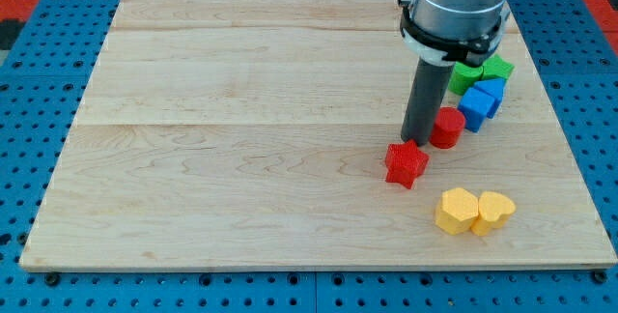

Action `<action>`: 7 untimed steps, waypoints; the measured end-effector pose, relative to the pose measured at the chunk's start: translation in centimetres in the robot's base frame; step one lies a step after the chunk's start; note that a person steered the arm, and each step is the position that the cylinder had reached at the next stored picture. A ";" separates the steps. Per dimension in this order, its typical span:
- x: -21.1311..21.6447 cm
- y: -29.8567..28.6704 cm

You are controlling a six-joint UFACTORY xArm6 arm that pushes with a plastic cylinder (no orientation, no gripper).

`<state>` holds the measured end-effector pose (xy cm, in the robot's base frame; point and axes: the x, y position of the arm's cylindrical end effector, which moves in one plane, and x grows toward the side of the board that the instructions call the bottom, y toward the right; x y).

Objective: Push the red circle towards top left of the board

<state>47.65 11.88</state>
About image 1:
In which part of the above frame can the yellow hexagon block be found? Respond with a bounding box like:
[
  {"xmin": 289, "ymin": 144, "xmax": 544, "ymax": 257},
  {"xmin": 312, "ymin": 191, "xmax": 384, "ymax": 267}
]
[{"xmin": 435, "ymin": 187, "xmax": 479, "ymax": 235}]

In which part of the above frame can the red cylinder block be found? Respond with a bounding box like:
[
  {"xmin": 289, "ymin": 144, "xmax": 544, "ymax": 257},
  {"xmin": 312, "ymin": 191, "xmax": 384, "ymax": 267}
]
[{"xmin": 429, "ymin": 107, "xmax": 465, "ymax": 149}]

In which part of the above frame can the red star block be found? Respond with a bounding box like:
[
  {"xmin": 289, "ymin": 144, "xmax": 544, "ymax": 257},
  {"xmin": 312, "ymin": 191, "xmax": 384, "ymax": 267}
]
[{"xmin": 384, "ymin": 140, "xmax": 430, "ymax": 189}]

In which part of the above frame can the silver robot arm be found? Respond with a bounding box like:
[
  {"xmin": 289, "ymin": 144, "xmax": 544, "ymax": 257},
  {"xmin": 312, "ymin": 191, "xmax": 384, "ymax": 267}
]
[{"xmin": 398, "ymin": 0, "xmax": 510, "ymax": 67}]

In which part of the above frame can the green cylinder block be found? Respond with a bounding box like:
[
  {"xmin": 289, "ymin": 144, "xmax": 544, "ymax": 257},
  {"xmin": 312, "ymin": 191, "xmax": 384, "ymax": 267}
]
[{"xmin": 448, "ymin": 62, "xmax": 484, "ymax": 96}]

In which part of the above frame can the blue block behind cube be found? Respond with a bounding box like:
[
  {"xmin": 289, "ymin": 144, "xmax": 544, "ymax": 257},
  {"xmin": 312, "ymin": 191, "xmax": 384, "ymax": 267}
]
[{"xmin": 473, "ymin": 78, "xmax": 506, "ymax": 119}]

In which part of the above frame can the wooden board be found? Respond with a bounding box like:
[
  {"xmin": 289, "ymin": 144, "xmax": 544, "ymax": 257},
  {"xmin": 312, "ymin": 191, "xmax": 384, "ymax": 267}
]
[{"xmin": 19, "ymin": 0, "xmax": 617, "ymax": 272}]

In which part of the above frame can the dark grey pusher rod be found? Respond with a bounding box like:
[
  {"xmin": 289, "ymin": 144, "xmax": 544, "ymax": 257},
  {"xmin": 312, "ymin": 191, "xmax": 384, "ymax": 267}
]
[{"xmin": 401, "ymin": 59, "xmax": 454, "ymax": 146}]

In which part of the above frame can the green block at back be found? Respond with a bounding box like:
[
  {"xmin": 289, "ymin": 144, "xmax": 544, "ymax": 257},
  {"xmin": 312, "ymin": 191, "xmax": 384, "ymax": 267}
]
[{"xmin": 481, "ymin": 54, "xmax": 515, "ymax": 80}]

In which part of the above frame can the yellow heart block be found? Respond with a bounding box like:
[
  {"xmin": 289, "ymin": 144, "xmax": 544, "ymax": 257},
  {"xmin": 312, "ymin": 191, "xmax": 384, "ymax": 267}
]
[{"xmin": 470, "ymin": 191, "xmax": 517, "ymax": 236}]

